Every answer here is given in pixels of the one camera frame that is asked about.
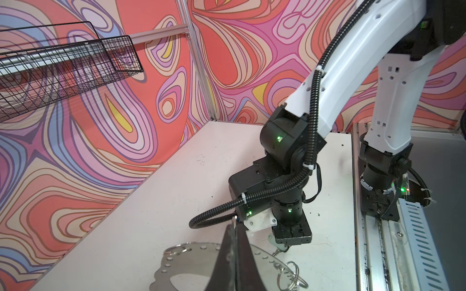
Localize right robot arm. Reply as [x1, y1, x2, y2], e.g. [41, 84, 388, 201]
[189, 1, 466, 246]

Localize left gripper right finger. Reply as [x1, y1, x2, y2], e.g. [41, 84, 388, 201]
[236, 225, 266, 291]

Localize perforated metal ring plate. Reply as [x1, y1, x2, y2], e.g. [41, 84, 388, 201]
[149, 242, 303, 291]

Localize black wire basket back wall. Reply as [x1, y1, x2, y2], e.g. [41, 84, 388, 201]
[1, 24, 144, 122]

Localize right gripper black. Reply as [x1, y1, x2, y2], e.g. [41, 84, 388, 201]
[272, 214, 313, 246]

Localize silver split keyring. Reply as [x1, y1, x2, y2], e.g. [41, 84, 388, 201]
[275, 261, 309, 291]

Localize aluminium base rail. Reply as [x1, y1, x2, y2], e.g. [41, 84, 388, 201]
[351, 121, 452, 291]

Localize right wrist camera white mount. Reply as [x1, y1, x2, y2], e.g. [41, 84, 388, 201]
[243, 209, 277, 232]

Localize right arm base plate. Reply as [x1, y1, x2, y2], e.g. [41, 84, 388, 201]
[360, 169, 410, 222]

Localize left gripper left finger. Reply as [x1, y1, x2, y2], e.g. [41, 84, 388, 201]
[205, 224, 237, 291]

